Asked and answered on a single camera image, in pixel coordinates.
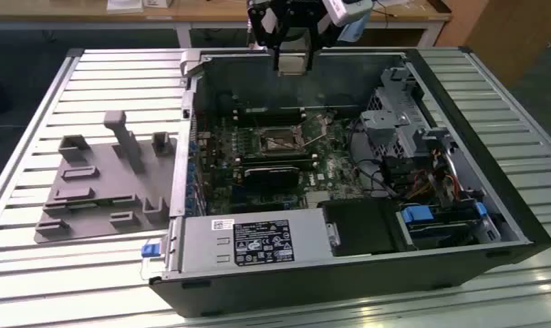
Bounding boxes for black cables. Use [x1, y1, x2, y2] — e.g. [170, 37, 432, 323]
[351, 115, 403, 200]

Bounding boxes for wooden cabinet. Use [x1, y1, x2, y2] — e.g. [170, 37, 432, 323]
[432, 0, 551, 88]

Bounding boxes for grey parts rack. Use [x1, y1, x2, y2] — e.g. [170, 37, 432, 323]
[32, 110, 180, 245]

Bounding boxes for coloured wire bundle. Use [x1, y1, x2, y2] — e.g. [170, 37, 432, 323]
[406, 146, 464, 203]

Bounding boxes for black drive cover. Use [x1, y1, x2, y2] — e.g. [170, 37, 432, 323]
[318, 199, 408, 258]

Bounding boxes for CPU socket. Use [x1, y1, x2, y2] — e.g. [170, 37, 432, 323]
[255, 126, 304, 157]

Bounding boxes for green motherboard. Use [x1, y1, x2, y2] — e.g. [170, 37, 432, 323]
[195, 109, 368, 217]

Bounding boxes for grey plastic cage latch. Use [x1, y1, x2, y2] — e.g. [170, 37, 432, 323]
[420, 126, 460, 151]

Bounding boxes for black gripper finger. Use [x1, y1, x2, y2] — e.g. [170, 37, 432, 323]
[306, 20, 339, 71]
[247, 2, 284, 71]

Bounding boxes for wooden desk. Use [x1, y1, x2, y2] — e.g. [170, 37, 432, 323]
[0, 0, 454, 48]

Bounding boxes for black RAM slots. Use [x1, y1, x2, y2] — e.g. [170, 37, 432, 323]
[232, 105, 307, 128]

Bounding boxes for green RAM stick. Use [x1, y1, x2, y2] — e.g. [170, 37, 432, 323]
[63, 200, 116, 208]

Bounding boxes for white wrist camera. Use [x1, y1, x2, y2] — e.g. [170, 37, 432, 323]
[323, 0, 376, 27]

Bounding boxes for silver CPU plate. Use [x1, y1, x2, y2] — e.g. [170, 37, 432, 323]
[279, 50, 310, 77]

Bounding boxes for hard disk in blue carrier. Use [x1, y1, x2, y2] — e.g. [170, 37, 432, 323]
[396, 203, 482, 250]

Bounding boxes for black open PC case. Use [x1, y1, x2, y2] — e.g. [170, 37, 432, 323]
[148, 46, 551, 318]

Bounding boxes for blue release latch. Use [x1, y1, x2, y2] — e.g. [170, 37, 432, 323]
[140, 241, 162, 258]

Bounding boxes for black graphics card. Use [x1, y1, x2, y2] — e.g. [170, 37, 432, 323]
[242, 165, 300, 191]

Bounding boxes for silver chipset heatsink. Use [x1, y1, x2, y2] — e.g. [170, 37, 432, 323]
[304, 191, 332, 206]

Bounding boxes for metal socket cover frame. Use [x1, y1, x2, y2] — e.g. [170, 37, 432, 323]
[296, 111, 336, 148]

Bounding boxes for grey power supply unit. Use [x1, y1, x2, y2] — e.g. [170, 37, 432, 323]
[164, 208, 339, 274]

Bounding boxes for metal drive cage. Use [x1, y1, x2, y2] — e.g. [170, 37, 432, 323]
[358, 67, 443, 159]

